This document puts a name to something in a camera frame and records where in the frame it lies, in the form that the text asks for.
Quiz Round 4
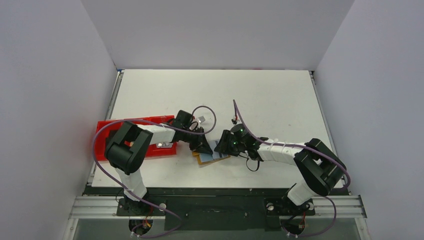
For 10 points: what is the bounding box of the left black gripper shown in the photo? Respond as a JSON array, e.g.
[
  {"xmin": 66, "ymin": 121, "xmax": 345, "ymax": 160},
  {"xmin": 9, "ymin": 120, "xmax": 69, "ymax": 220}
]
[{"xmin": 181, "ymin": 126, "xmax": 213, "ymax": 155}]

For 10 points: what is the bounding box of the yellow leather card holder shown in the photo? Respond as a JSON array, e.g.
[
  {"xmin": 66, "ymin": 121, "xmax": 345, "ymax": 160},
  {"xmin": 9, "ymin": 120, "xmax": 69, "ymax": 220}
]
[{"xmin": 192, "ymin": 151, "xmax": 231, "ymax": 165}]

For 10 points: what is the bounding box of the silver card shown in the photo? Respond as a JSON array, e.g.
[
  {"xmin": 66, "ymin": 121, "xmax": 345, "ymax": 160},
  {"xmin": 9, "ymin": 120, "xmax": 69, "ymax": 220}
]
[{"xmin": 156, "ymin": 142, "xmax": 173, "ymax": 149}]

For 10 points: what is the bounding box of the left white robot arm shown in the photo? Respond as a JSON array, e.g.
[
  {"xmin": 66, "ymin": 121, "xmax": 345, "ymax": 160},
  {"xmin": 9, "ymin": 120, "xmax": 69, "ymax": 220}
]
[{"xmin": 104, "ymin": 110, "xmax": 213, "ymax": 215}]

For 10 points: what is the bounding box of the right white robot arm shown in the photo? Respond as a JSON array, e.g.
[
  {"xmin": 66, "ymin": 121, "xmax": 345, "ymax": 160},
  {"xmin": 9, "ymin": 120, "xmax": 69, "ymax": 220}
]
[{"xmin": 214, "ymin": 123, "xmax": 347, "ymax": 214}]

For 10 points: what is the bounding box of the red plastic tray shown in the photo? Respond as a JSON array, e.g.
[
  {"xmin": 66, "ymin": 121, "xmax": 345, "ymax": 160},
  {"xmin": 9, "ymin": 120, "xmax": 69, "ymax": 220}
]
[{"xmin": 94, "ymin": 121, "xmax": 177, "ymax": 162}]

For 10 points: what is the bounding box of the black looped cable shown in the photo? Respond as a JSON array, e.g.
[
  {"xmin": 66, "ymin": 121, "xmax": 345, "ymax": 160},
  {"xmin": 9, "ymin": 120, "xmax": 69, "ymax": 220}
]
[{"xmin": 245, "ymin": 155, "xmax": 261, "ymax": 173}]

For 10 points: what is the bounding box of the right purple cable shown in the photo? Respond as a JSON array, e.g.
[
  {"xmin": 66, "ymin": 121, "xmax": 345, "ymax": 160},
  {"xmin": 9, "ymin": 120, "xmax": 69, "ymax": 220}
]
[{"xmin": 231, "ymin": 99, "xmax": 352, "ymax": 193}]

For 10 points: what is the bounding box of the purple cable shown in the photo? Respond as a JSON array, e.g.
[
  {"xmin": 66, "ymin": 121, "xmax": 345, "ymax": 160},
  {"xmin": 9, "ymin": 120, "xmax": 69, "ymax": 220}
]
[
  {"xmin": 231, "ymin": 99, "xmax": 352, "ymax": 193},
  {"xmin": 92, "ymin": 105, "xmax": 218, "ymax": 213}
]

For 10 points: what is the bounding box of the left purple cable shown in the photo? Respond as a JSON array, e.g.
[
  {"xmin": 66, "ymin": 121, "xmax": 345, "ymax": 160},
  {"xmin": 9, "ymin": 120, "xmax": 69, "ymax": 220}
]
[{"xmin": 92, "ymin": 105, "xmax": 218, "ymax": 213}]

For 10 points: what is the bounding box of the aluminium rail frame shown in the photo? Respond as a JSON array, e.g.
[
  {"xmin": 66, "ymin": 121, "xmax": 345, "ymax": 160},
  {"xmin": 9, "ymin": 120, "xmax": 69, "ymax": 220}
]
[{"xmin": 69, "ymin": 195, "xmax": 366, "ymax": 220}]

